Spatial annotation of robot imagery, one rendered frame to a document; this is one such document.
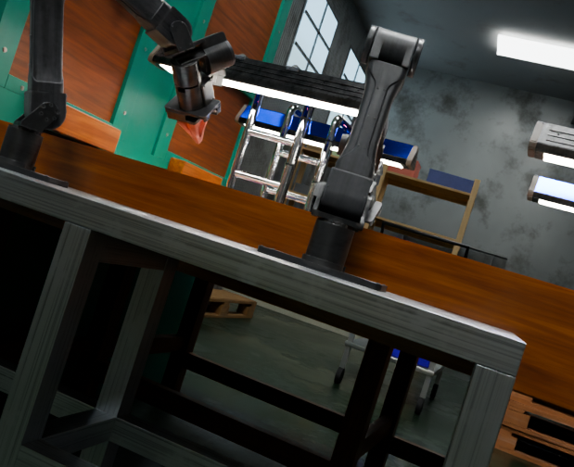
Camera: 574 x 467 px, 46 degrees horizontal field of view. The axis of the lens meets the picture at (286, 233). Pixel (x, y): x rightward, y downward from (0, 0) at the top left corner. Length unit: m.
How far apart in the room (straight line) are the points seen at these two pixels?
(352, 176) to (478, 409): 0.41
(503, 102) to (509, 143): 0.66
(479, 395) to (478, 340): 0.06
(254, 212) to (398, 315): 0.54
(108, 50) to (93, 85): 0.11
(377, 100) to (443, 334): 0.43
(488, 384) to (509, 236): 10.08
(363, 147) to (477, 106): 10.24
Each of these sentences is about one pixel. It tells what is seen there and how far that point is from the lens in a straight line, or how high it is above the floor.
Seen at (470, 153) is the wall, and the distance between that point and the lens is 11.09.
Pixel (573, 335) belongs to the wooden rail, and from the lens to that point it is 1.18.
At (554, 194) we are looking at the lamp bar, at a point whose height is 1.07.
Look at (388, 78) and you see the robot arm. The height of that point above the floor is 0.99.
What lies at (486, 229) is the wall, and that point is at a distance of 10.89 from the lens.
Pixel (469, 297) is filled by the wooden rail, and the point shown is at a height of 0.70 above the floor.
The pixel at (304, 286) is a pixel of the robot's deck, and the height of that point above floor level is 0.65.
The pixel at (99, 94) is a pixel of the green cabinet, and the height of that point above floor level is 0.93.
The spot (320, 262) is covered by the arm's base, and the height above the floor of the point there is 0.68.
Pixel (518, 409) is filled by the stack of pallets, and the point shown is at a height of 0.24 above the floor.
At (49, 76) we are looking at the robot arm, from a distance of 1.30.
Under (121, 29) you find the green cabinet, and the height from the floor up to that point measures 1.13.
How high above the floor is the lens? 0.69
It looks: 1 degrees up
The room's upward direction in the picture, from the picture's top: 18 degrees clockwise
